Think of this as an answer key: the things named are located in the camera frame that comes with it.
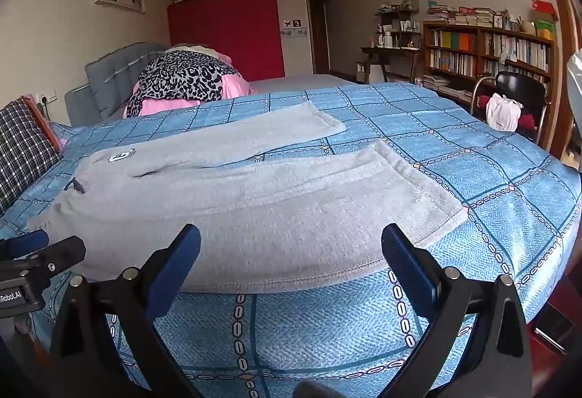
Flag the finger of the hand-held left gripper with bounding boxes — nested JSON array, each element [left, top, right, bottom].
[[25, 236, 87, 287], [0, 229, 50, 260]]

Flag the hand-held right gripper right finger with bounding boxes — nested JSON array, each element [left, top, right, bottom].
[[381, 223, 533, 398]]

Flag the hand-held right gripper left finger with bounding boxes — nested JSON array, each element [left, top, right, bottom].
[[49, 224, 203, 398]]

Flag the grey pants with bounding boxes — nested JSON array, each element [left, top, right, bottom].
[[26, 100, 469, 294]]

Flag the plaid pillow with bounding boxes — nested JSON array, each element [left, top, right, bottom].
[[0, 96, 64, 217]]

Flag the blue checkered bedspread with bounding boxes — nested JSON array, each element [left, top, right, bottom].
[[0, 82, 582, 398]]

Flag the orange board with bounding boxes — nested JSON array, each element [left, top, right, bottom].
[[20, 93, 63, 153]]

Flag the dark flat object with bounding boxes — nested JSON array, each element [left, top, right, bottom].
[[534, 305, 574, 343]]

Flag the white cloth bag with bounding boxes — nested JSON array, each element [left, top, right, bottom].
[[486, 93, 523, 133]]

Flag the pink quilt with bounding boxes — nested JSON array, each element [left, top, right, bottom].
[[123, 53, 251, 117]]

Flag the grey padded headboard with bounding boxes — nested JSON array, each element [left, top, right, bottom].
[[64, 42, 169, 128]]

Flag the red cushion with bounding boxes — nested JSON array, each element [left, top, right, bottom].
[[475, 95, 537, 132]]

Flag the leopard print blanket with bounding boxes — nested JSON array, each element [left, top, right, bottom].
[[124, 49, 242, 119]]

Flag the black chair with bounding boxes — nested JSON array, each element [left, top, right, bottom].
[[471, 71, 549, 145]]

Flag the wooden desk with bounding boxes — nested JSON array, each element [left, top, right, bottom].
[[359, 45, 426, 84]]

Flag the wooden bookshelf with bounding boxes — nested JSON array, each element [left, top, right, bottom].
[[422, 5, 558, 109]]

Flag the red wardrobe panel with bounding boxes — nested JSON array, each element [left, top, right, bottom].
[[166, 0, 286, 83]]

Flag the white wardrobe panel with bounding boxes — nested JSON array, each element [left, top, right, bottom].
[[274, 0, 314, 78]]

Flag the small desktop shelf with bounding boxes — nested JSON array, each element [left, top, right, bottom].
[[375, 0, 421, 49]]

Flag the dark brown door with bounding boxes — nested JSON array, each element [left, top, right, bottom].
[[306, 0, 331, 76]]

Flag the green box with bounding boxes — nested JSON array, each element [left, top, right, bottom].
[[534, 19, 557, 40]]

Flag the wooden door frame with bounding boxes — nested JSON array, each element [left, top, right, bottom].
[[543, 0, 582, 174]]

